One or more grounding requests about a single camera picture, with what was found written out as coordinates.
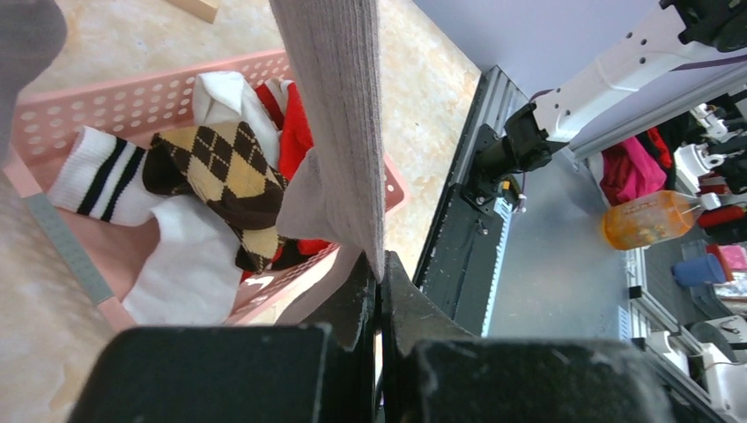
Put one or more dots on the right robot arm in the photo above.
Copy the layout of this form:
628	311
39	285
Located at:
673	34

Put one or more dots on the red white sock in basket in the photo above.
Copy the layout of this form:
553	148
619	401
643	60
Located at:
273	106

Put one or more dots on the aluminium frame rail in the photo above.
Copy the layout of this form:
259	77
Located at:
552	275

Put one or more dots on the grey sock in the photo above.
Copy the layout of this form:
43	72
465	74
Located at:
32	36
337	193

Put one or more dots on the wooden drying rack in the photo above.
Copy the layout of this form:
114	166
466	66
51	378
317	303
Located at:
206	10

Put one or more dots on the blue cup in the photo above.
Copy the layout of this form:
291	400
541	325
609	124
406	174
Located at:
699	271

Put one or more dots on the white black-striped sock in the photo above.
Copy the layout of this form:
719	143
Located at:
188	276

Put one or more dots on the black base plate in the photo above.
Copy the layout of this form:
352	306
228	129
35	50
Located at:
460	265

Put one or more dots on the orange plastic bottle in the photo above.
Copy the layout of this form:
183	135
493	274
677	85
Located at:
661	216

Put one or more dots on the pink plastic basket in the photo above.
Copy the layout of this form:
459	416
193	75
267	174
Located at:
46	127

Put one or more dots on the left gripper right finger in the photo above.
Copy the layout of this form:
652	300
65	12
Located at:
412	329

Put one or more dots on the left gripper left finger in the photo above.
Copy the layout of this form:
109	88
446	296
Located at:
333	359

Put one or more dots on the brown argyle sock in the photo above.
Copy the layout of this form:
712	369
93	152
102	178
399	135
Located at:
223	165

